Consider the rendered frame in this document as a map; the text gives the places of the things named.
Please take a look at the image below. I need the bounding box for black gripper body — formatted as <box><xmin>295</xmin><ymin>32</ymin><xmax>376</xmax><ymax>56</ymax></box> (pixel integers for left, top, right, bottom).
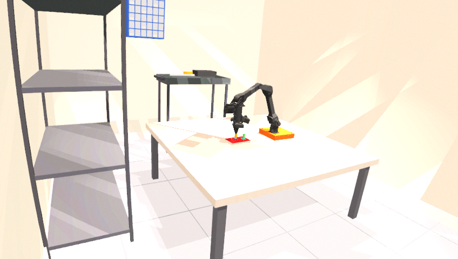
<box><xmin>231</xmin><ymin>113</ymin><xmax>244</xmax><ymax>128</ymax></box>

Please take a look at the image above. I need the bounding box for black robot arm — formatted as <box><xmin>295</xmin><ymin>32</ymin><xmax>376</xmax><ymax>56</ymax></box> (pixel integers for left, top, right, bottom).
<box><xmin>224</xmin><ymin>83</ymin><xmax>281</xmax><ymax>134</ymax></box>

